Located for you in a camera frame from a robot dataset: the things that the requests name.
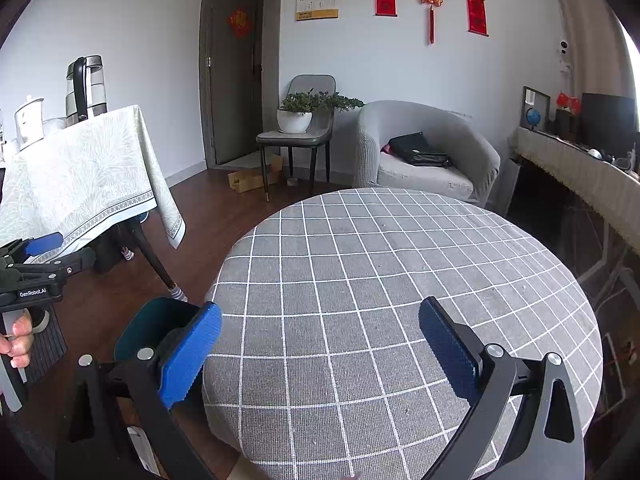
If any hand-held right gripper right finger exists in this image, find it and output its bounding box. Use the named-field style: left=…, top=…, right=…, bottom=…
left=418, top=296, right=586, bottom=480

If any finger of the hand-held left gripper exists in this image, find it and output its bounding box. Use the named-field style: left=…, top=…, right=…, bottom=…
left=7, top=247, right=97, bottom=281
left=0, top=232, right=65, bottom=261

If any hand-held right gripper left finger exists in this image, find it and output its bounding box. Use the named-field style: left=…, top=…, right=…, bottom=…
left=55, top=301, right=223, bottom=480

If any teal waste bin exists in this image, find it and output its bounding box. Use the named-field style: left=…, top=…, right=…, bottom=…
left=114, top=296, right=201, bottom=361

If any person's left hand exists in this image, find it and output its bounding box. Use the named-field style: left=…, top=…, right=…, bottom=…
left=0, top=310, right=36, bottom=368

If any dark side table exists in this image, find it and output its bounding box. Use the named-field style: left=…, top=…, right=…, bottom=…
left=117, top=212, right=188, bottom=303

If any pale leaf-patterned tablecloth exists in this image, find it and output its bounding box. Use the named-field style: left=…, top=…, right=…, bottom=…
left=0, top=105, right=186, bottom=266

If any grey checked tablecloth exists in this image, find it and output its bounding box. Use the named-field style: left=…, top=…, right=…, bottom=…
left=202, top=188, right=604, bottom=480

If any white pitcher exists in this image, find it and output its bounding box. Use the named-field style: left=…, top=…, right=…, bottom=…
left=15, top=97, right=45, bottom=151

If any glass electric kettle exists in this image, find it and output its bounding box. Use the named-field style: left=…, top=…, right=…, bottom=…
left=66, top=55, right=110, bottom=128

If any grey armchair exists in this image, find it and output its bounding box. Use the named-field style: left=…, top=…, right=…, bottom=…
left=354, top=100, right=501, bottom=208

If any dark cabinet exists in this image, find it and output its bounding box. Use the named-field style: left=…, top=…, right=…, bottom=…
left=505, top=157, right=640, bottom=411

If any brown cardboard box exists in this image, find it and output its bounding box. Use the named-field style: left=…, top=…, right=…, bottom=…
left=227, top=155, right=286, bottom=193

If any black handbag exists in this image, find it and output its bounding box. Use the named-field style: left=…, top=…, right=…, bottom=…
left=387, top=131, right=452, bottom=168

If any beige lace cabinet cloth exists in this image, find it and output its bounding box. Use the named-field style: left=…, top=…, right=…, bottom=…
left=515, top=127, right=640, bottom=256

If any grey dining chair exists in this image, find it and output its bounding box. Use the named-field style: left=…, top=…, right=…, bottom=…
left=256, top=74, right=336, bottom=203

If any grey brown door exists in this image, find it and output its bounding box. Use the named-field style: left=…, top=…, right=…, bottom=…
left=200, top=0, right=266, bottom=168

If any potted plant white pot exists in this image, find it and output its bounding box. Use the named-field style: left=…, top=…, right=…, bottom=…
left=276, top=89, right=366, bottom=134

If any framed picture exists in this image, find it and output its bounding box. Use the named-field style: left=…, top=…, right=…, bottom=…
left=520, top=86, right=551, bottom=133

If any black television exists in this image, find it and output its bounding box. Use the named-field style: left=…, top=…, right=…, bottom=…
left=580, top=92, right=640, bottom=153

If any red door decoration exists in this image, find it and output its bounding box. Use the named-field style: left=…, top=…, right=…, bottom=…
left=228, top=7, right=251, bottom=38

